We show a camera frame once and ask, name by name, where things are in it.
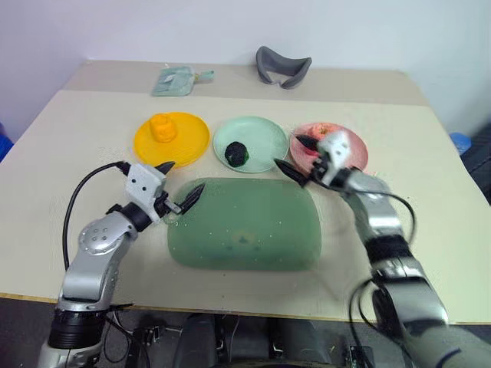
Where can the light green plate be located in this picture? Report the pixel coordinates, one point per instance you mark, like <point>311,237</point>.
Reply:
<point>257,138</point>

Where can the yellow toy item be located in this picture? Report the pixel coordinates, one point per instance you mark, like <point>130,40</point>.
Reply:
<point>163,128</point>

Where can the teal zip pouch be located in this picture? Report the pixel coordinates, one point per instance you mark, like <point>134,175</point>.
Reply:
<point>172,80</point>

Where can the pink plate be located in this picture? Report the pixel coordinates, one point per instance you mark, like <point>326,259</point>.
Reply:
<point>358,151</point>

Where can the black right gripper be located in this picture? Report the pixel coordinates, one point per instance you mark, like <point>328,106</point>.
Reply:
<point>321,170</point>

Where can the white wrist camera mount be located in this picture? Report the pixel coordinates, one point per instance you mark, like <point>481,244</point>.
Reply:
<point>142,184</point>
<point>337,147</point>

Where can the red toy apple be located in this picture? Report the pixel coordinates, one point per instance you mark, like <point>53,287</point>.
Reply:
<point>320,129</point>

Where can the dark rounded shape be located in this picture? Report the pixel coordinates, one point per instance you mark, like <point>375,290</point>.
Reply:
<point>201,341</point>
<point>303,343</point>

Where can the dark green toy item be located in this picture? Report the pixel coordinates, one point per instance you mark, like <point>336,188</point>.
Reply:
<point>236,153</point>

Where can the dark bag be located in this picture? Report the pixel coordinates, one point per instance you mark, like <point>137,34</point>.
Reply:
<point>479,161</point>

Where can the yellow plate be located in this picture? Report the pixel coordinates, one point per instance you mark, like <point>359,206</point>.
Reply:
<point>188,142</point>

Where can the grey headset face pad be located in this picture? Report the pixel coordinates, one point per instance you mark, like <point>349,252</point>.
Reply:
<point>284,69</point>

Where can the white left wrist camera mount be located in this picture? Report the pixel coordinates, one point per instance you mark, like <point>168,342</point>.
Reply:
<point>142,184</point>

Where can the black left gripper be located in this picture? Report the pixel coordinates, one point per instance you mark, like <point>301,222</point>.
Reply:
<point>165,205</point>

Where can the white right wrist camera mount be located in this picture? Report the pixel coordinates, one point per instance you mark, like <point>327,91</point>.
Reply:
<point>337,147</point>

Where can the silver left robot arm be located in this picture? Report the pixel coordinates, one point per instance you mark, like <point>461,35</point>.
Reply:
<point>96,264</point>

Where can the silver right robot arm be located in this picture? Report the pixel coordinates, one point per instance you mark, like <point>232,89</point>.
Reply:
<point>406,276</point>

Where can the large dark green tray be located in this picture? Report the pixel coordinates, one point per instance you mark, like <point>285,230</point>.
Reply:
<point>249,222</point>

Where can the blue object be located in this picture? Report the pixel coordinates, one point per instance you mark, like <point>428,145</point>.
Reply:
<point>4,143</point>

